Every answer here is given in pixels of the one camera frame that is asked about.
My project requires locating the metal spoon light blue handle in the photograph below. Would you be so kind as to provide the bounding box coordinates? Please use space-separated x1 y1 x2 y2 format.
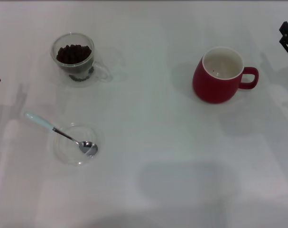
24 111 99 158

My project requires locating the dark brown coffee bean pile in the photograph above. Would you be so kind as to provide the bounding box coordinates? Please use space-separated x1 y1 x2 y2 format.
56 44 95 82

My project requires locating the red ceramic mug white inside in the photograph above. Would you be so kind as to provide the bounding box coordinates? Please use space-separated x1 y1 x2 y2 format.
192 46 260 105

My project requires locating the clear glass cup with handle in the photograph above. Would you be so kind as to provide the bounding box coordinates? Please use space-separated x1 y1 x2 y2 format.
50 32 112 88

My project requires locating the clear glass saucer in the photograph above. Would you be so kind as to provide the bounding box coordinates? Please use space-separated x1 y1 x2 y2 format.
52 123 104 168

